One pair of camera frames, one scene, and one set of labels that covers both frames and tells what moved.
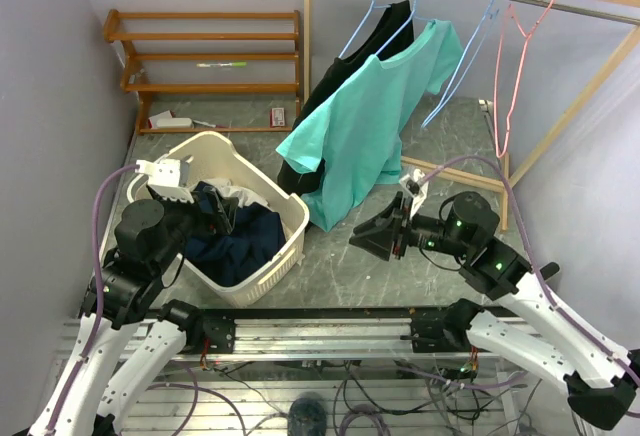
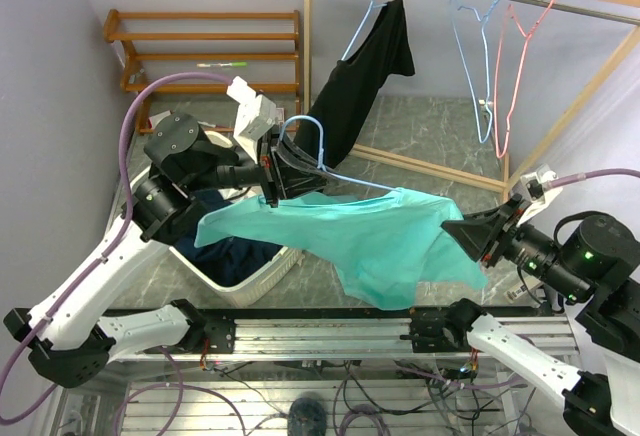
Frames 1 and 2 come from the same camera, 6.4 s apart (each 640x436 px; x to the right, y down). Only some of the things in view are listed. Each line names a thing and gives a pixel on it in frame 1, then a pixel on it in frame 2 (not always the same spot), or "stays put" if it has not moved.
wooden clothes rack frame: [508, 182] stays put
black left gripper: [221, 213] → [290, 185]
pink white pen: [209, 124] stays put
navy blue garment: [259, 233] stays put
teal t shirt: [355, 135] → [382, 248]
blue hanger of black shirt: [372, 6] stays put
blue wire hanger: [471, 51] → [484, 20]
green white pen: [216, 65] stays put
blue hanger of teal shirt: [413, 15] → [321, 165]
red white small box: [277, 117] stays put
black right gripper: [386, 226] → [474, 230]
